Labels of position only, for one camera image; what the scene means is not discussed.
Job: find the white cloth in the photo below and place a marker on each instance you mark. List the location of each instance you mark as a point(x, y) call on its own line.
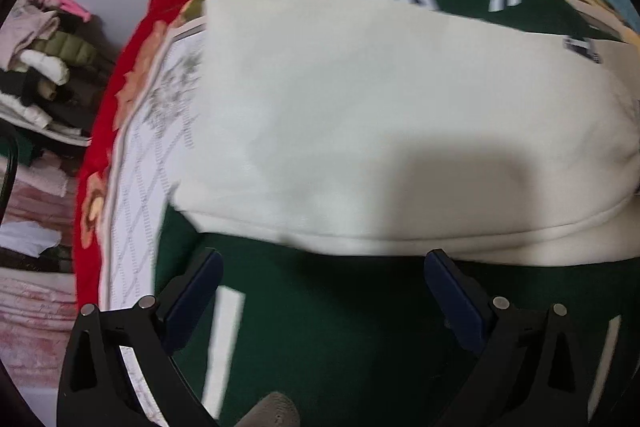
point(27, 237)

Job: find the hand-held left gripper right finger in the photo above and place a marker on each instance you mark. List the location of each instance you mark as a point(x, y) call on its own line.
point(452, 292)

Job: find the pink patterned cloth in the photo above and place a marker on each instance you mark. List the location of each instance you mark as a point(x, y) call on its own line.
point(35, 307)

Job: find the grey knit cloth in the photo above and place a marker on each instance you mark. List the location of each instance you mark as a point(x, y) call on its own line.
point(275, 409)

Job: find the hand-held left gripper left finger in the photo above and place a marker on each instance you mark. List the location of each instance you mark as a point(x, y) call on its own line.
point(197, 287)

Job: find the green puffer vest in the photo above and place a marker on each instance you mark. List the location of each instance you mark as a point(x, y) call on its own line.
point(70, 49)

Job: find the green and white jacket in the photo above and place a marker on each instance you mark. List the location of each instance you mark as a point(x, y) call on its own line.
point(350, 107)

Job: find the white puffer jacket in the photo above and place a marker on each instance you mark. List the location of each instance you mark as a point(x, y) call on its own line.
point(45, 67)

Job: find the white diamond-pattern printed mat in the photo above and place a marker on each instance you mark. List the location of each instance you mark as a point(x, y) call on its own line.
point(145, 207)

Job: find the pink fleece jacket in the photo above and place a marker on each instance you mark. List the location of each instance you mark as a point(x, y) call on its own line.
point(22, 27)

